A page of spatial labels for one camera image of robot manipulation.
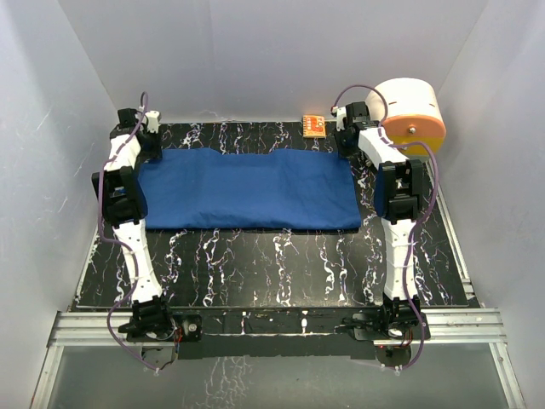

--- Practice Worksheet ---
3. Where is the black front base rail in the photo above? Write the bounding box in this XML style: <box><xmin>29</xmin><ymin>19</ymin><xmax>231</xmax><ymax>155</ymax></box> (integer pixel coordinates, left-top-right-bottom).
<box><xmin>169</xmin><ymin>304</ymin><xmax>432</xmax><ymax>361</ymax></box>

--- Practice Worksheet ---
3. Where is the blue surgical drape cloth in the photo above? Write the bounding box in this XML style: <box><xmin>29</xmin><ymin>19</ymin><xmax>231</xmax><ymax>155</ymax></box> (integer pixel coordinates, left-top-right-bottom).
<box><xmin>139</xmin><ymin>147</ymin><xmax>361</xmax><ymax>230</ymax></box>

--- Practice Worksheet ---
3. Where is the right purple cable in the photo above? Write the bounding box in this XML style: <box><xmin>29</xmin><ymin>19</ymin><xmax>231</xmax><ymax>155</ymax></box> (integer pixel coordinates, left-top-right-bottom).
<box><xmin>330</xmin><ymin>84</ymin><xmax>439</xmax><ymax>372</ymax></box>

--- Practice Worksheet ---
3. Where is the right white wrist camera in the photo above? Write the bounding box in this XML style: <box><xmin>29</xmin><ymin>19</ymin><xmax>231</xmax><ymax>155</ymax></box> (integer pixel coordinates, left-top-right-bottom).
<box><xmin>331</xmin><ymin>106</ymin><xmax>347</xmax><ymax>131</ymax></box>

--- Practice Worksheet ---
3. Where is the pink cylindrical tissue phantom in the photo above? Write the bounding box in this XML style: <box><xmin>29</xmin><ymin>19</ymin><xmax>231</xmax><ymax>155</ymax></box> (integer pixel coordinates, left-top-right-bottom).
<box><xmin>364</xmin><ymin>78</ymin><xmax>446</xmax><ymax>153</ymax></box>

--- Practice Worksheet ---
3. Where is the small orange circuit board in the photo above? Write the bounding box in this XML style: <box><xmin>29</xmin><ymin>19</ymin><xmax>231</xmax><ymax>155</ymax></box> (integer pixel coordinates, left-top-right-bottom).
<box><xmin>302</xmin><ymin>115</ymin><xmax>327</xmax><ymax>139</ymax></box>

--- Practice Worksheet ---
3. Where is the aluminium frame extrusion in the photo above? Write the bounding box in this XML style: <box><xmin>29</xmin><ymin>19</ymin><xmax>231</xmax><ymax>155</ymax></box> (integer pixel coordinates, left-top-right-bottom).
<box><xmin>32</xmin><ymin>308</ymin><xmax>525</xmax><ymax>408</ymax></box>

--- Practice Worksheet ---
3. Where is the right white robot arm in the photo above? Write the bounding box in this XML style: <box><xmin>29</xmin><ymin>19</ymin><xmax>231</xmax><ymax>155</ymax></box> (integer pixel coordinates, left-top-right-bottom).
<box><xmin>331</xmin><ymin>101</ymin><xmax>423</xmax><ymax>338</ymax></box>

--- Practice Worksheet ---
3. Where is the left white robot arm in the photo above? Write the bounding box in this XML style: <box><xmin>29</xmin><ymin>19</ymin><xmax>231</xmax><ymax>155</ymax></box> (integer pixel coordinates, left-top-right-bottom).
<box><xmin>92</xmin><ymin>107</ymin><xmax>176</xmax><ymax>341</ymax></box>

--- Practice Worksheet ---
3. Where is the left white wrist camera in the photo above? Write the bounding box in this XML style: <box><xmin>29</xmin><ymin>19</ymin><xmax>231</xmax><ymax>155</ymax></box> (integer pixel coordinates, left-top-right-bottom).
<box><xmin>145</xmin><ymin>110</ymin><xmax>162</xmax><ymax>133</ymax></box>

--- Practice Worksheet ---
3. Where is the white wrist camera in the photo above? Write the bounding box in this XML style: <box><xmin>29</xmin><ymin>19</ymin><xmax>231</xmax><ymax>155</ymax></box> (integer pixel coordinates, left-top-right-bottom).
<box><xmin>331</xmin><ymin>106</ymin><xmax>347</xmax><ymax>131</ymax></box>
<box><xmin>145</xmin><ymin>110</ymin><xmax>162</xmax><ymax>133</ymax></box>

